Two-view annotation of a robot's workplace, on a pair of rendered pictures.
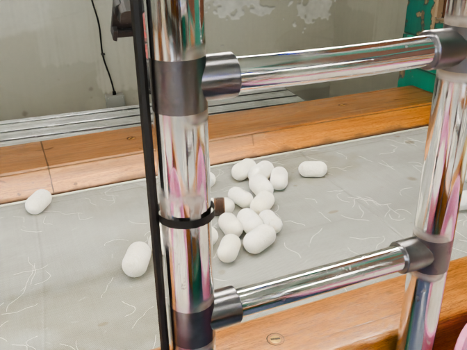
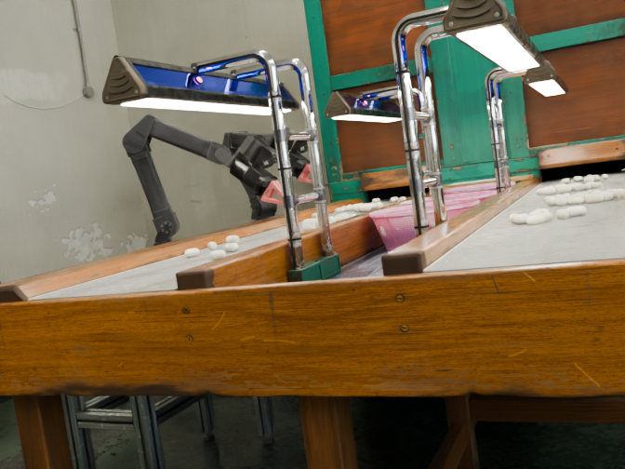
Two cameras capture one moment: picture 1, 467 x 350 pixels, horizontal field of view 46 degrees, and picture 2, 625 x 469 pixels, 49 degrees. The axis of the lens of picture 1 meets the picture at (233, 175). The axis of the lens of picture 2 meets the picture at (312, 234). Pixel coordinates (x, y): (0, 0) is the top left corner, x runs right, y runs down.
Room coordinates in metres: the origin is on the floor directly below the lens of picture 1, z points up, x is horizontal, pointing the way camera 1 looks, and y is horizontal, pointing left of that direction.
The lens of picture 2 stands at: (-1.10, 1.77, 0.88)
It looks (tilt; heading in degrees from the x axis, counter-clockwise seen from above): 5 degrees down; 316
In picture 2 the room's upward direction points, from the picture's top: 8 degrees counter-clockwise
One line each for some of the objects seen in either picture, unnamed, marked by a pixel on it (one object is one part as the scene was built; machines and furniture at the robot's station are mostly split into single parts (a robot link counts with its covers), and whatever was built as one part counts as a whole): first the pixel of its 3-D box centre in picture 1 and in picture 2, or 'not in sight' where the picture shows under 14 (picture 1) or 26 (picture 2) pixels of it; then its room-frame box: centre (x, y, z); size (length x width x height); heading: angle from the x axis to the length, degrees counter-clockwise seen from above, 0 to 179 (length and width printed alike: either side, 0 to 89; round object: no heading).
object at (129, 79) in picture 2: not in sight; (218, 89); (0.02, 0.90, 1.08); 0.62 x 0.08 x 0.07; 113
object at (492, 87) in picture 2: not in sight; (525, 140); (-0.05, -0.17, 0.90); 0.20 x 0.19 x 0.45; 113
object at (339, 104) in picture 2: not in sight; (368, 107); (0.40, 0.01, 1.08); 0.62 x 0.08 x 0.07; 113
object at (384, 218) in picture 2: not in sight; (425, 225); (-0.07, 0.41, 0.72); 0.27 x 0.27 x 0.10
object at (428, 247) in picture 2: not in sight; (500, 219); (-0.18, 0.24, 0.71); 1.81 x 0.05 x 0.11; 113
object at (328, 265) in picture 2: not in sight; (264, 173); (-0.05, 0.88, 0.90); 0.20 x 0.19 x 0.45; 113
